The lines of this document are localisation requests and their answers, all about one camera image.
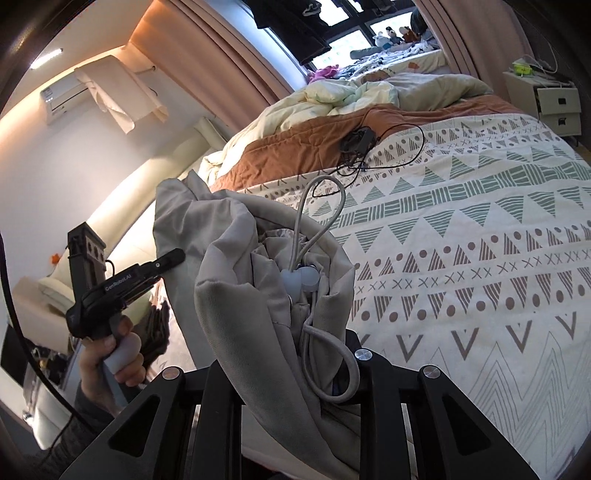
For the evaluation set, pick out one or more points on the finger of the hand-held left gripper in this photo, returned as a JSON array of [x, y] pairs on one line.
[[166, 259]]

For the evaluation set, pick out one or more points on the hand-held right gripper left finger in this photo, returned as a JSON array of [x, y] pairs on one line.
[[221, 383]]

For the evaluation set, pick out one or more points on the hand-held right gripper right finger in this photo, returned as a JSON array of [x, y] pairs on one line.
[[378, 383]]

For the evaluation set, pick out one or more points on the beige jacket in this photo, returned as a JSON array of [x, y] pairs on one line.
[[231, 286]]

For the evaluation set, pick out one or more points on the person's left forearm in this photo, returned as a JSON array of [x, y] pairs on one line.
[[78, 434]]

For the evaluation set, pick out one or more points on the person's left hand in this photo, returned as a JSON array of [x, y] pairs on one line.
[[97, 364]]

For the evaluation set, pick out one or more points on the small orange object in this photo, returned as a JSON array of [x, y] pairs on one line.
[[55, 259]]

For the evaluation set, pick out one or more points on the dark object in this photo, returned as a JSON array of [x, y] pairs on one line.
[[157, 323]]

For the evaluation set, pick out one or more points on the patterned duvet cover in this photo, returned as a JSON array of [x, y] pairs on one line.
[[461, 230]]

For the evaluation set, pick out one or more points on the white hanging shirt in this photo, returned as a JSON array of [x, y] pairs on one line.
[[115, 87]]

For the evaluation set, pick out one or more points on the white air conditioner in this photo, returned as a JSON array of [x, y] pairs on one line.
[[64, 99]]

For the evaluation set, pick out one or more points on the pink curtain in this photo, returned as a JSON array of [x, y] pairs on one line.
[[231, 55], [471, 41]]

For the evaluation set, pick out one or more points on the linear ceiling light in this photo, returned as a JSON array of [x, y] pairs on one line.
[[47, 58]]

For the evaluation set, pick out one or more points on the purple plush toy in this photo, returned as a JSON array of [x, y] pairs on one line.
[[323, 73]]

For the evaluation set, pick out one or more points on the cream quilt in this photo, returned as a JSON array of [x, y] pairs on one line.
[[351, 94]]

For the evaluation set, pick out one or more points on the black hanging coat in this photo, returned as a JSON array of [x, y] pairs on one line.
[[304, 37]]

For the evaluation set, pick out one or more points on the teal bolster pillow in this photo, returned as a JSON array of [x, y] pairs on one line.
[[362, 52]]

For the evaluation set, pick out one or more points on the printed window seat blanket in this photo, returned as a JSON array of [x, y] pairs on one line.
[[392, 60]]

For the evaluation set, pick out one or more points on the white grey plush toy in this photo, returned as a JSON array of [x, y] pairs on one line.
[[382, 40]]

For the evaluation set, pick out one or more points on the brown plush toy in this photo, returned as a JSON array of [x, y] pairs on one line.
[[407, 33]]

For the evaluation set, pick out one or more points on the white nightstand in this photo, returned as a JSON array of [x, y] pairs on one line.
[[554, 99]]

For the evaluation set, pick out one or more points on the green yellow small object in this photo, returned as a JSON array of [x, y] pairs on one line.
[[522, 69]]

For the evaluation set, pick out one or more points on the dark pillow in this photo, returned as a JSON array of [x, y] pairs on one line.
[[419, 22]]

